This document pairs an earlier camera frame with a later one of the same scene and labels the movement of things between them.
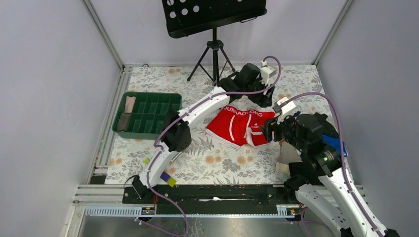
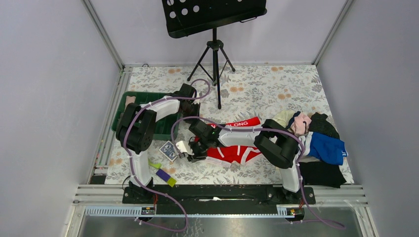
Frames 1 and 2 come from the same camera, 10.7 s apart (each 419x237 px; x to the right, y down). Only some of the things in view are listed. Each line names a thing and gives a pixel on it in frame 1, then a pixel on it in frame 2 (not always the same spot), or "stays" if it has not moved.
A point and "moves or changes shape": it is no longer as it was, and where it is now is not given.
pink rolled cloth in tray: [130, 102] stays
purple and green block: [170, 180] stays
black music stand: [186, 17] stays
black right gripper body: [285, 130] to [199, 148]
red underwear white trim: [236, 127] moves or changes shape
